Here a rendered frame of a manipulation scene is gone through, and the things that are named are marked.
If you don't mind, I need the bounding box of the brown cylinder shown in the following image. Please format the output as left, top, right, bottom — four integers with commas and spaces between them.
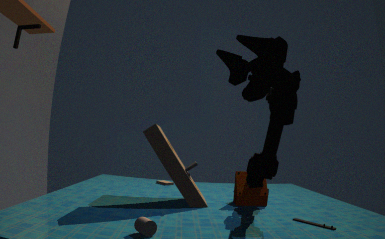
134, 217, 157, 237

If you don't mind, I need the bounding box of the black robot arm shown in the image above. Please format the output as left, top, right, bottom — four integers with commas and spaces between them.
242, 68, 301, 188

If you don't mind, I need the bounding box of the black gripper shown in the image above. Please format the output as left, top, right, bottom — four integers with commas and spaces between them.
216, 35, 288, 88

